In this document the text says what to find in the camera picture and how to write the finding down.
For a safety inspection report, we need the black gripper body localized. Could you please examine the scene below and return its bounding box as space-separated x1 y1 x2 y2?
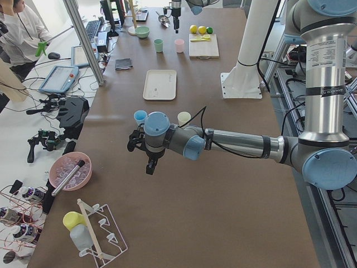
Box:
146 150 165 165
171 8 181 18

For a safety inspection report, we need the pink cup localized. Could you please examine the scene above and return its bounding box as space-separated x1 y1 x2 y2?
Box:
174 39 185 53

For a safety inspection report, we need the cream cup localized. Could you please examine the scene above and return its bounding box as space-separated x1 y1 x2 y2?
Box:
177 111 191 127

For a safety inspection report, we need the cream rabbit tray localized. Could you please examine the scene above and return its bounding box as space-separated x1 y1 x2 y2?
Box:
143 70 177 101

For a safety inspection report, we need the metal scoop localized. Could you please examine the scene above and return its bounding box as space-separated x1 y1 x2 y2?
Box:
156 11 171 28

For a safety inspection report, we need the yellow lemon outer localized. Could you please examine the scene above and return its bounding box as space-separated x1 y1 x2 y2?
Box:
190 25 198 34

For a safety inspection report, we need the yellow lemon near board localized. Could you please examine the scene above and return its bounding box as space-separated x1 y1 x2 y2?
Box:
198 26 207 35

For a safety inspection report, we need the green cup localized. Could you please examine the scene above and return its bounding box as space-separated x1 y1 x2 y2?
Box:
153 39 163 53

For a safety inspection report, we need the yellow plastic knife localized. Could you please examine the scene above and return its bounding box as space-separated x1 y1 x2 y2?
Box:
190 39 211 42

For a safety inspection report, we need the green lime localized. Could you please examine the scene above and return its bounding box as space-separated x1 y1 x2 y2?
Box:
206 27 214 34

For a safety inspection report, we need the green bowl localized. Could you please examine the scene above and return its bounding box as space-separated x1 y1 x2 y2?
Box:
135 26 150 39

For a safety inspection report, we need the wooden cutting board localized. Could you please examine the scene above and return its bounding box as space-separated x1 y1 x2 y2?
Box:
189 34 219 59

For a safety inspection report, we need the blue cup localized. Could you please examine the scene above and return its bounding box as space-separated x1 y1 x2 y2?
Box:
133 110 147 126

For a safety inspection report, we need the wooden mug tree stand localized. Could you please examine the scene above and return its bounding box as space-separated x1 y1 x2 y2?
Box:
126 0 139 36

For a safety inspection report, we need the grey folded cloth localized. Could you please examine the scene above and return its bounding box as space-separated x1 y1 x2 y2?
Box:
115 58 132 70

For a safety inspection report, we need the black monitor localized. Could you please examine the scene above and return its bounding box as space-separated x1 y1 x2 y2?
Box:
100 0 125 37

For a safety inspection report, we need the metal muddler tube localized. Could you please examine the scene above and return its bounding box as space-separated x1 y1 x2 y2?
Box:
51 160 85 197

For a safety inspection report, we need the black keyboard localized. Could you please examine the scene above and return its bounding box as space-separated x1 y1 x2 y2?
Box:
85 20 101 40

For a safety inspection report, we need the pink bowl with ice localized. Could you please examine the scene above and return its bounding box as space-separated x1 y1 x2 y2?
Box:
49 152 93 192

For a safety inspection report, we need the yellow cup on rack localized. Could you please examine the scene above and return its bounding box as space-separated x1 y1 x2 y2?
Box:
62 211 86 231

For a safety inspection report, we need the clear cup on rack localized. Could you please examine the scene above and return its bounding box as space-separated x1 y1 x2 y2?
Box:
70 224 94 251

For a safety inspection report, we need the blue teach pendant far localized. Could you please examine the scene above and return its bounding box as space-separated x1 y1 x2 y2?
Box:
71 45 89 68

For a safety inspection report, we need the blue teach pendant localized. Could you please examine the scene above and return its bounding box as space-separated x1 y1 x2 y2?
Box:
71 45 89 68
38 66 79 93

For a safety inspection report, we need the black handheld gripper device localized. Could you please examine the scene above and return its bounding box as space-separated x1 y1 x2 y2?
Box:
27 130 65 163

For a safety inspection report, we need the blue teach pendant near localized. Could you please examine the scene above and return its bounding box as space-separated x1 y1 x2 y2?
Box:
38 66 79 93

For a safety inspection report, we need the computer mouse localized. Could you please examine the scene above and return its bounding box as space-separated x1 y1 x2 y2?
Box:
47 52 61 60

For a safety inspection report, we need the person in white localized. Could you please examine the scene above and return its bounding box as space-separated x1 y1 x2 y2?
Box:
1 0 52 80

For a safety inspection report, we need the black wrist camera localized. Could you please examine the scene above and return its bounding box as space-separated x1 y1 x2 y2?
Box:
163 6 172 17
127 130 146 152

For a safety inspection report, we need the white wire cup rack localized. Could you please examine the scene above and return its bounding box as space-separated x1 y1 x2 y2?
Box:
77 199 128 267

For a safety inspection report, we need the aluminium frame post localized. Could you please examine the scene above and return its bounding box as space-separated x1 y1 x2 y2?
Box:
63 0 105 86

